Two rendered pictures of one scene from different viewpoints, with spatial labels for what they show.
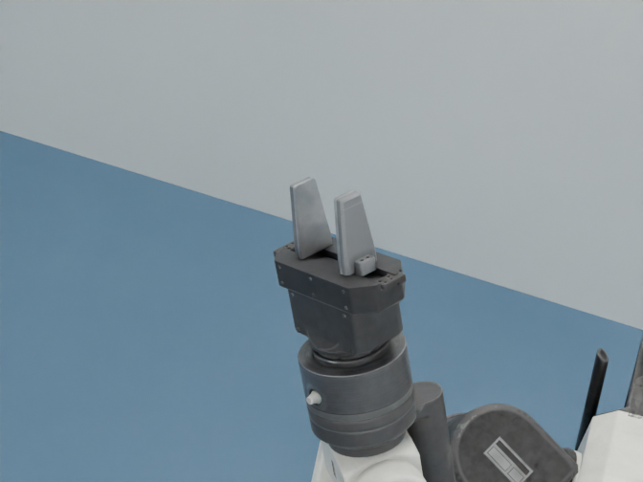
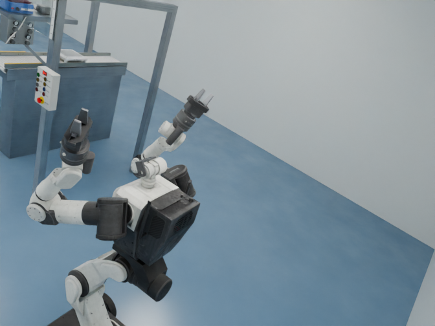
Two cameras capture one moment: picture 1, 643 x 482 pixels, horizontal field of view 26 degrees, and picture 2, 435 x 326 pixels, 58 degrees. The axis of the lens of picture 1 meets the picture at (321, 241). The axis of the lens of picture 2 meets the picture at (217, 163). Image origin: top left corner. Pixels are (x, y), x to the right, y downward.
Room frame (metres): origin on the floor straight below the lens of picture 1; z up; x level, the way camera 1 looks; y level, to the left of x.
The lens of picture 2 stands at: (1.06, -1.70, 2.14)
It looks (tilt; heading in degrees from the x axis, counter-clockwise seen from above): 26 degrees down; 95
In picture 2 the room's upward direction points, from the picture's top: 19 degrees clockwise
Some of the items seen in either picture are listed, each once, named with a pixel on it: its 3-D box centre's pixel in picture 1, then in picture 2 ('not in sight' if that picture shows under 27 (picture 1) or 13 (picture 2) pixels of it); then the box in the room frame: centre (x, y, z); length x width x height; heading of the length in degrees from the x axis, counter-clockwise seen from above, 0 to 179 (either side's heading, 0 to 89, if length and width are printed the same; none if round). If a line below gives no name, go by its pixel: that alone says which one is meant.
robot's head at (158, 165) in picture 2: not in sight; (152, 170); (0.70, -0.36, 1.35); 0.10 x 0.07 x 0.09; 72
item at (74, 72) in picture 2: not in sight; (65, 66); (-0.95, 1.68, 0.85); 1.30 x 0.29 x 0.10; 68
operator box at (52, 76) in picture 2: not in sight; (46, 88); (-0.45, 0.65, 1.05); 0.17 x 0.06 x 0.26; 158
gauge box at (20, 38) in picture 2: not in sight; (17, 29); (-1.05, 1.10, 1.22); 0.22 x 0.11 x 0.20; 68
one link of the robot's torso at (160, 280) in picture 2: not in sight; (142, 268); (0.78, -0.39, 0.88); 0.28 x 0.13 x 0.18; 162
